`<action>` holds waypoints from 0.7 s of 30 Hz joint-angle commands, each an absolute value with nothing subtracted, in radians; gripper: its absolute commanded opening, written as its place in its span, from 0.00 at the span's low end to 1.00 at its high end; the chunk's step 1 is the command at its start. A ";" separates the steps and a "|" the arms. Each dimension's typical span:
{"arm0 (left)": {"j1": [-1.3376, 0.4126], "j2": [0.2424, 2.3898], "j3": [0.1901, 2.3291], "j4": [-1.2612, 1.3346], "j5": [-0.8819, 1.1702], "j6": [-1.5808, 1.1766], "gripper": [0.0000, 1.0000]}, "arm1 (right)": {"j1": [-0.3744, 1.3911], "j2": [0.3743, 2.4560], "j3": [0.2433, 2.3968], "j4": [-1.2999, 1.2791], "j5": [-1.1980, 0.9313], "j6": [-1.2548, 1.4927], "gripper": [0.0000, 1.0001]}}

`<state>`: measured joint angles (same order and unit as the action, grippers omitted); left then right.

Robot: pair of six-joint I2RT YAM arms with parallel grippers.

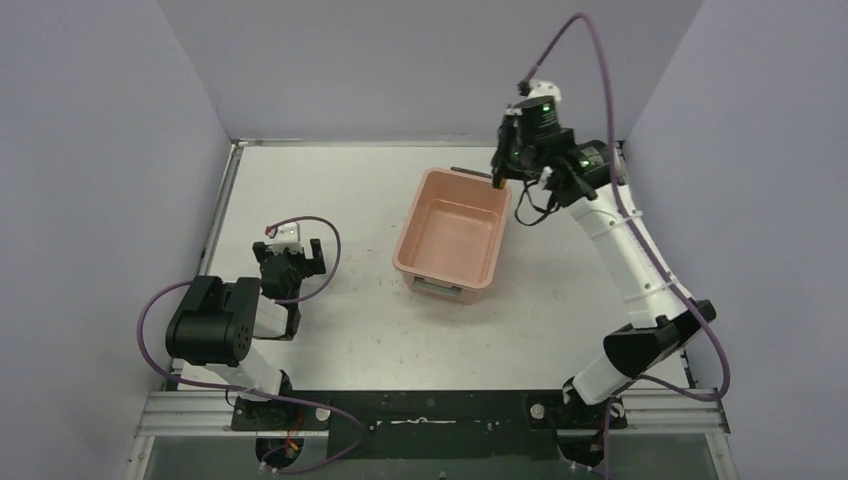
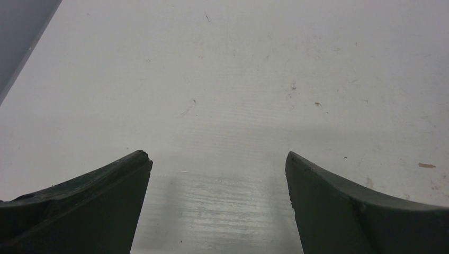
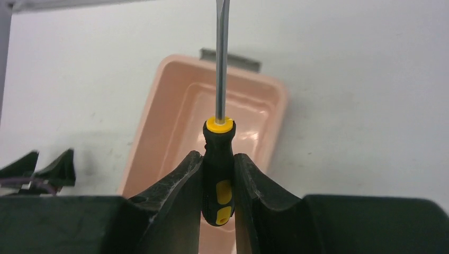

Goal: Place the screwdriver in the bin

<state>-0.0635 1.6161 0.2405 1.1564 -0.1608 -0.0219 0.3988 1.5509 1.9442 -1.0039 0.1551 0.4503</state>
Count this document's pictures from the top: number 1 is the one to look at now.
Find yellow black screwdriver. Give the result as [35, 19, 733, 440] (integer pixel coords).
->
[492, 172, 507, 190]

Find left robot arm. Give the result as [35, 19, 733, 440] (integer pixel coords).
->
[165, 239, 327, 431]

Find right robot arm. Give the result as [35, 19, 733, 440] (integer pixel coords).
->
[491, 96, 716, 429]

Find pink plastic bin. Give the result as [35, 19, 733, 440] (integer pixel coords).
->
[392, 168, 512, 305]

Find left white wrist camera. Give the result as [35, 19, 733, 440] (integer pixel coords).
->
[265, 222, 303, 254]

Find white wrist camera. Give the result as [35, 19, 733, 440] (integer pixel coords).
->
[265, 222, 303, 254]
[518, 78, 562, 104]

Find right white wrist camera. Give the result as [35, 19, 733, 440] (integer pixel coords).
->
[518, 78, 562, 104]

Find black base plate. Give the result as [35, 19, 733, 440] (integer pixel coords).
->
[230, 390, 627, 466]

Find aluminium frame rail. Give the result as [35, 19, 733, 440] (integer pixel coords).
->
[136, 389, 730, 438]

